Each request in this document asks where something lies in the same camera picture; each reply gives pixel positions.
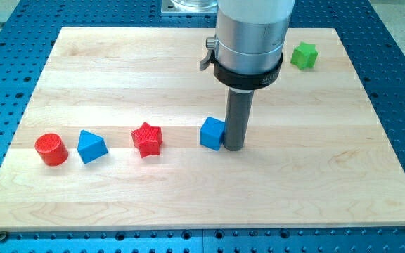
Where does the blue cube block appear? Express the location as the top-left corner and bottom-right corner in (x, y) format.
(200, 117), (225, 151)

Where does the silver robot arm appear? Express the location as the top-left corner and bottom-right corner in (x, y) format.
(200, 0), (295, 93)

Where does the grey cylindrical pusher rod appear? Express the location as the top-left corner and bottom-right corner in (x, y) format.
(224, 88), (254, 151)

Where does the red star block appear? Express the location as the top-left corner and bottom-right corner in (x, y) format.
(131, 122), (163, 158)

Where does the light wooden board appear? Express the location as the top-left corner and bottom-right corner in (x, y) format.
(0, 27), (405, 231)

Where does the blue triangular prism block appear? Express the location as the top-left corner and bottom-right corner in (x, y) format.
(77, 130), (108, 164)

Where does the green star block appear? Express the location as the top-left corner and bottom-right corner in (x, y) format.
(290, 41), (318, 70)

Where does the red cylinder block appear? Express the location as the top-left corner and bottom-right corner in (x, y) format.
(34, 133), (68, 167)

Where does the blue perforated metal base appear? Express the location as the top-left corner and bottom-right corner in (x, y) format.
(0, 0), (405, 252)

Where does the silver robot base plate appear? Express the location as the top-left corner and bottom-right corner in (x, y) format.
(161, 0), (218, 14)

